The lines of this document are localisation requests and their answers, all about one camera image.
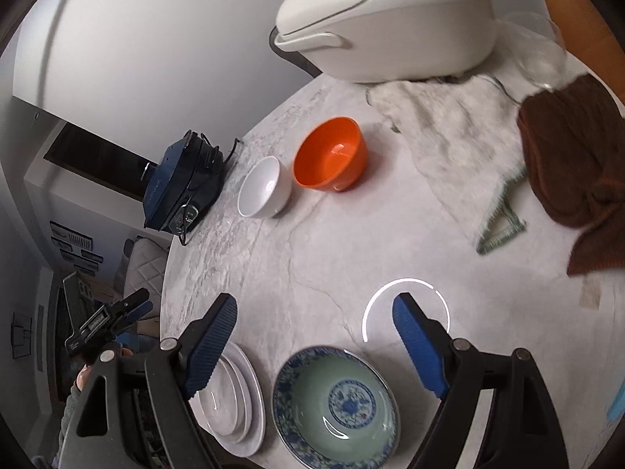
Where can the white shallow plate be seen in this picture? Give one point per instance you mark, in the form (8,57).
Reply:
(223,404)

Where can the blue electric cooking pot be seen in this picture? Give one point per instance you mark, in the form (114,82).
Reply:
(184,185)

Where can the white plate under stack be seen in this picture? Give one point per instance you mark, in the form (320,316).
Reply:
(253,402)

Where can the person's left hand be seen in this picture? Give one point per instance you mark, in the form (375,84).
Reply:
(85,376)

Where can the grey quilted chair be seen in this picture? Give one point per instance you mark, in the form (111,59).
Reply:
(295,58)
(142,265)

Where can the brown knitted cloth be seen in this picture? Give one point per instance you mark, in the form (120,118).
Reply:
(573,149)

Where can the white rice cooker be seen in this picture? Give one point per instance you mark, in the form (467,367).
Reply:
(387,40)

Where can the green blue patterned bowl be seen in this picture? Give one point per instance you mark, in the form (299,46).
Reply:
(333,410)

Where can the clear glass bowl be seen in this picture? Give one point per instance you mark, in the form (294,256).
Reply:
(537,48)

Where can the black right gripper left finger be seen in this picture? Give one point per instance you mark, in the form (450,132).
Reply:
(136,413)

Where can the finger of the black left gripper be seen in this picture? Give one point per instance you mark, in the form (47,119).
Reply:
(137,301)
(132,317)

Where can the orange plastic bowl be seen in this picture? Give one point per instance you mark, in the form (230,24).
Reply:
(332,157)

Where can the white plastic bowl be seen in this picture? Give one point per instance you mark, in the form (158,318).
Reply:
(265,190)

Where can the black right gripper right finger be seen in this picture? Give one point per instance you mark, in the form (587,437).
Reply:
(522,429)

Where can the white knitted cloth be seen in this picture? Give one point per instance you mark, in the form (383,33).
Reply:
(464,140)

